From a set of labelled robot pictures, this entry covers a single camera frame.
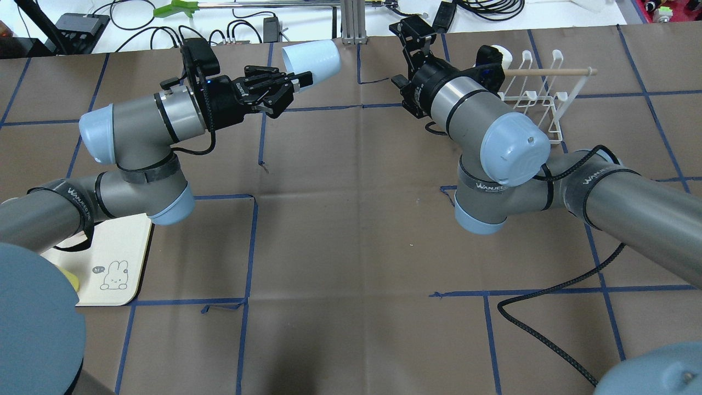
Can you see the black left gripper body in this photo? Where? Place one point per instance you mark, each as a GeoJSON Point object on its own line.
{"type": "Point", "coordinates": [226, 101]}

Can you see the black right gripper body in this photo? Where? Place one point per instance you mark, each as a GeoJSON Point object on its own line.
{"type": "Point", "coordinates": [423, 82]}

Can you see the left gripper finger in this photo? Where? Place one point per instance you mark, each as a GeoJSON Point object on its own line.
{"type": "Point", "coordinates": [301, 81]}

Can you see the light blue cup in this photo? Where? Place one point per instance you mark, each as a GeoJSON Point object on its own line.
{"type": "Point", "coordinates": [321, 58]}

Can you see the pale green white cup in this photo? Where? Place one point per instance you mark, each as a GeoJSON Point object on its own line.
{"type": "Point", "coordinates": [505, 56]}

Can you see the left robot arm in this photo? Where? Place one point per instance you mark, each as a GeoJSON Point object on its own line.
{"type": "Point", "coordinates": [43, 335]}

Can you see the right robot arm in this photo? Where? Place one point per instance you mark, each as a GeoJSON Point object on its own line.
{"type": "Point", "coordinates": [506, 168]}

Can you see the yellow plastic cup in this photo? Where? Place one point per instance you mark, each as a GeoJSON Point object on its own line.
{"type": "Point", "coordinates": [73, 279]}

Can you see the black power adapter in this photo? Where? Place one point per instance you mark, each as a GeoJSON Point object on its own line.
{"type": "Point", "coordinates": [444, 17]}

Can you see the cream plastic tray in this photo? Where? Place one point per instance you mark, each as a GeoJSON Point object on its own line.
{"type": "Point", "coordinates": [109, 272]}

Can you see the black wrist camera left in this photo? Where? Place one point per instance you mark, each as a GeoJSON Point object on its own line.
{"type": "Point", "coordinates": [198, 54]}

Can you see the aluminium frame post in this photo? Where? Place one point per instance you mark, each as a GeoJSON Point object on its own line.
{"type": "Point", "coordinates": [353, 22]}

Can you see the white wire cup rack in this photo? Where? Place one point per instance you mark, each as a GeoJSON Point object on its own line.
{"type": "Point", "coordinates": [544, 94]}

